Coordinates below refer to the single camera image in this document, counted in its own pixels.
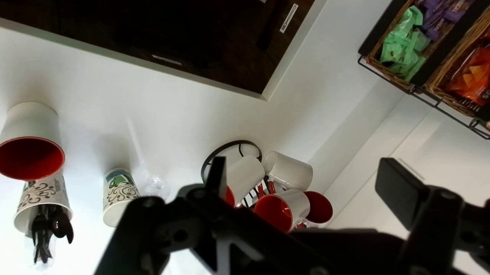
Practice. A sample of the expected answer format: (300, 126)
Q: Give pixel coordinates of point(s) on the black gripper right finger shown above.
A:
(433, 224)

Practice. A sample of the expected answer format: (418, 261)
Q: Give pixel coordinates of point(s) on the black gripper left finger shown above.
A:
(153, 230)

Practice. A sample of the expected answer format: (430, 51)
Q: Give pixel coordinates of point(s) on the white mug red interior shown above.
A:
(31, 138)
(245, 177)
(291, 171)
(320, 209)
(280, 210)

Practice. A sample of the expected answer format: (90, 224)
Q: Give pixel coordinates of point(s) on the clear plastic cup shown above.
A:
(153, 184)

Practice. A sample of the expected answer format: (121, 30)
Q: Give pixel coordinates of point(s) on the small patterned paper cup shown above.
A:
(119, 197)

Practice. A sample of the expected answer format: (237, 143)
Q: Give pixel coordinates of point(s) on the large patterned paper cup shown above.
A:
(43, 192)

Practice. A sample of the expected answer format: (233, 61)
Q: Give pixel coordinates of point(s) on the black plastic utensils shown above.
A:
(46, 230)

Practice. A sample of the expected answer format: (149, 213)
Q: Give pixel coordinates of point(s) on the wicker basket with red bags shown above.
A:
(438, 88)

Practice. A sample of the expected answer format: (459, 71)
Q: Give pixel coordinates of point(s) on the red Doritos chips bag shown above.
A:
(472, 77)

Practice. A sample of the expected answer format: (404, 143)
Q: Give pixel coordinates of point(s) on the green snack packet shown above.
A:
(410, 24)
(403, 56)

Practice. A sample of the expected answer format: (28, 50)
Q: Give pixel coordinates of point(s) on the wicker basket with small packets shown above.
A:
(371, 48)

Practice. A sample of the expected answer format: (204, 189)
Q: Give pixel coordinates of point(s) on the dark wood cabinet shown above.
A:
(153, 32)

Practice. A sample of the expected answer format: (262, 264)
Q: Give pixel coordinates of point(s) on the purple snack packet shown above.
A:
(459, 9)
(433, 21)

